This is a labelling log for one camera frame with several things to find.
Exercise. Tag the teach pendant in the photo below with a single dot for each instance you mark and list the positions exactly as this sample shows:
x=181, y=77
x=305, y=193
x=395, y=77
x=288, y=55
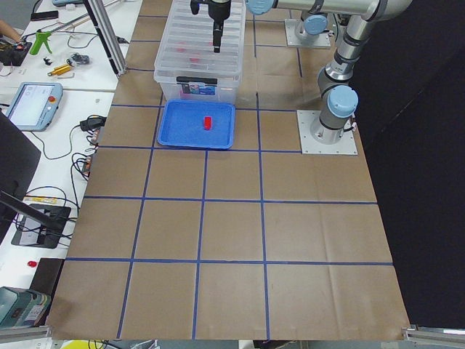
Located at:
x=34, y=105

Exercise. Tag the clear plastic storage box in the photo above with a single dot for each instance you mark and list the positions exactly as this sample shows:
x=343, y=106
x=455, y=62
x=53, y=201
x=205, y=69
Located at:
x=200, y=91

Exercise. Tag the plastic bag with parts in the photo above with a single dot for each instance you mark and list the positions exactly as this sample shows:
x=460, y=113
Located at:
x=76, y=59

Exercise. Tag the green box bottom left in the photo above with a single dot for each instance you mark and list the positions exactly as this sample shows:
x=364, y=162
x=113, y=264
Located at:
x=22, y=307

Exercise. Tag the black power adapter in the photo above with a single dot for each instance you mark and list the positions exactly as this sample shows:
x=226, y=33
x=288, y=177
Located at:
x=92, y=122

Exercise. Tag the clear plastic box lid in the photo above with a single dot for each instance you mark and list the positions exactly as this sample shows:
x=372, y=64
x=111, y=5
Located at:
x=186, y=47

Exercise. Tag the person at desk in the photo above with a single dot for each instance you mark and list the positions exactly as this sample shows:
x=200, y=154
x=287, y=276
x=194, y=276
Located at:
x=9, y=31

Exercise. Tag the black monitor with stand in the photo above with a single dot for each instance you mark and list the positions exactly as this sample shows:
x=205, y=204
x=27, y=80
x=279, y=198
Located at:
x=19, y=161

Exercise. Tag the aluminium frame post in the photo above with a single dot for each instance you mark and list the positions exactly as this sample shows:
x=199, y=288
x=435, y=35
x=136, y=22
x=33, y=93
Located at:
x=101, y=22

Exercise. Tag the smartphone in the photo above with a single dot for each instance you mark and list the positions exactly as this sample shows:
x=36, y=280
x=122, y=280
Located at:
x=46, y=15

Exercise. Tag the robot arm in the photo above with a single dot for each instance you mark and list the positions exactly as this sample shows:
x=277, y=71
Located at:
x=339, y=100
x=311, y=25

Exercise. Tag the reacher grabber tool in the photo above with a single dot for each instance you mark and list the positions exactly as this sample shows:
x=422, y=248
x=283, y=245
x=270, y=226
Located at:
x=41, y=36

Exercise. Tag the allen key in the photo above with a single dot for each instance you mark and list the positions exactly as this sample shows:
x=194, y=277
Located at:
x=68, y=75

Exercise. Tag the blue plastic tray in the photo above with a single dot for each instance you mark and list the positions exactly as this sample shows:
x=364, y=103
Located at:
x=182, y=124

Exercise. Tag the red block picked up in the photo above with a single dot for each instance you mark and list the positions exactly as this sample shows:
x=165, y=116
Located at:
x=207, y=122

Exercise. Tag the black box latch handle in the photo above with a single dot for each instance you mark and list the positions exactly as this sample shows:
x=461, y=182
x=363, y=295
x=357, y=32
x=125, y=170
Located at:
x=190, y=79

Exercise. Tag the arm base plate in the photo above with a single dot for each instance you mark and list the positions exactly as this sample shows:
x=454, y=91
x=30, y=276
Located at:
x=297, y=37
x=315, y=139

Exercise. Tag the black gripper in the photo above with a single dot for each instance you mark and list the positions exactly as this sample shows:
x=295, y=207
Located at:
x=218, y=9

